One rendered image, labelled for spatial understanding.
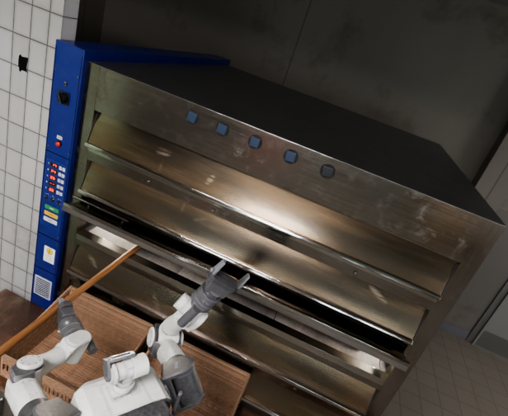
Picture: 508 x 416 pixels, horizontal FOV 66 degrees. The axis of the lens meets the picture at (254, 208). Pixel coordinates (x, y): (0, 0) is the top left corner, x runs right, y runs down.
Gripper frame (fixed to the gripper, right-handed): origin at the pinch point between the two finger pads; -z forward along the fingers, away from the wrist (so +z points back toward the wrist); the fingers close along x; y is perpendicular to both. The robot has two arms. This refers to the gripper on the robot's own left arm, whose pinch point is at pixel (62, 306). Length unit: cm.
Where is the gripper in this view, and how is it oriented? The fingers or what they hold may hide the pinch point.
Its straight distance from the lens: 191.6
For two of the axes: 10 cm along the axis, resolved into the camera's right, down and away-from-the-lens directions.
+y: 7.5, -0.4, 6.6
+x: -3.0, 8.6, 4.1
